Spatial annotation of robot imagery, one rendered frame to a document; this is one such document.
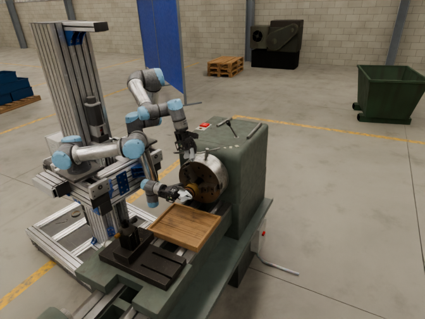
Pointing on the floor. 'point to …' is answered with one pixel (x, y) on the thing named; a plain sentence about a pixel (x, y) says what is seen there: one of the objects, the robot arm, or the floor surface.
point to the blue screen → (163, 40)
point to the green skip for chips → (388, 93)
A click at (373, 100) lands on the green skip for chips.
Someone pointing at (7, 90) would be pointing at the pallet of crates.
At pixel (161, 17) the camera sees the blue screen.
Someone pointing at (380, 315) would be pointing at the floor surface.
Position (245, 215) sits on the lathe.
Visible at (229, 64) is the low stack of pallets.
